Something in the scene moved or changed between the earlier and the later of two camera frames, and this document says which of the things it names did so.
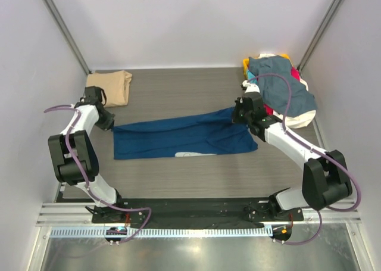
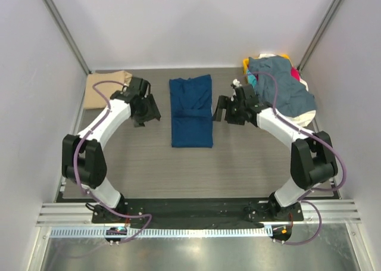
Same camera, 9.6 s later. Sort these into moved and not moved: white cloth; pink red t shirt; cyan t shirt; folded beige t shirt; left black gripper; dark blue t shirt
Moved: dark blue t shirt; left black gripper
Not moved: folded beige t shirt; cyan t shirt; pink red t shirt; white cloth
